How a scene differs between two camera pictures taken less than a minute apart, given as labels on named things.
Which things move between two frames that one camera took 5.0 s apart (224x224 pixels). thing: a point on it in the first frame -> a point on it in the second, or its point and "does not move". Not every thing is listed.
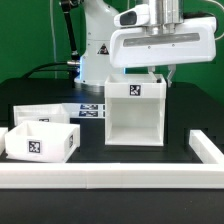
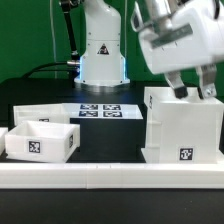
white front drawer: (48, 141) does not move
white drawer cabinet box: (135, 109) -> (187, 130)
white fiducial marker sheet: (85, 110) does not move
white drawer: (45, 113) does not move
